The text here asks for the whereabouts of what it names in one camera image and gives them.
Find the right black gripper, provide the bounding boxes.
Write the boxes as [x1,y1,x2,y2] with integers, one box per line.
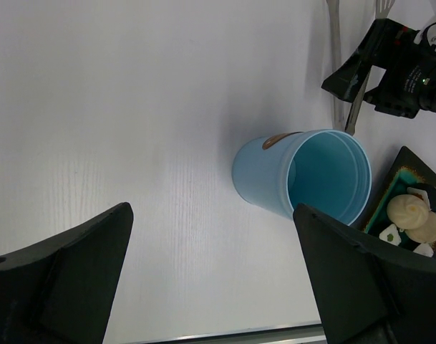
[321,19,436,118]

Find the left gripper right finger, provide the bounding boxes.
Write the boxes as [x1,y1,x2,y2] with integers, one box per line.
[293,204,436,343]

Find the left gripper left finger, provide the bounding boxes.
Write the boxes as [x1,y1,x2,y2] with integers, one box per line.
[0,202,133,343]

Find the metal tongs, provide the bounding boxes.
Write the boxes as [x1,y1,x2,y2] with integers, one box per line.
[321,1,396,135]

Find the blue cylindrical lunch container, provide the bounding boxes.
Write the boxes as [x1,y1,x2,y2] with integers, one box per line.
[232,130,372,225]

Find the rice roll green centre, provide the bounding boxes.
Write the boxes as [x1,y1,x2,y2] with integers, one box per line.
[379,224,402,246]

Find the white rice roll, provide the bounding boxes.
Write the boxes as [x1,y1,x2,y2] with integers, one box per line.
[414,243,434,257]

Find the steamed bun middle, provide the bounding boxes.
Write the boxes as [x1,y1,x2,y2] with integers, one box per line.
[404,211,436,244]

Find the steamed bun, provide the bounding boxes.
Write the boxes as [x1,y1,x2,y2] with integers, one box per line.
[387,194,430,230]
[404,211,436,244]

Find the steamed bun upper left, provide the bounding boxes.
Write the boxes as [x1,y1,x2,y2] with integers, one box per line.
[387,194,430,230]

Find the black square teal plate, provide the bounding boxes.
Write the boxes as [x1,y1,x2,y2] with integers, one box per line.
[357,146,436,259]

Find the seaweed sushi roll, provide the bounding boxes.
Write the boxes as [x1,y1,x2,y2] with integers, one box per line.
[407,183,436,210]

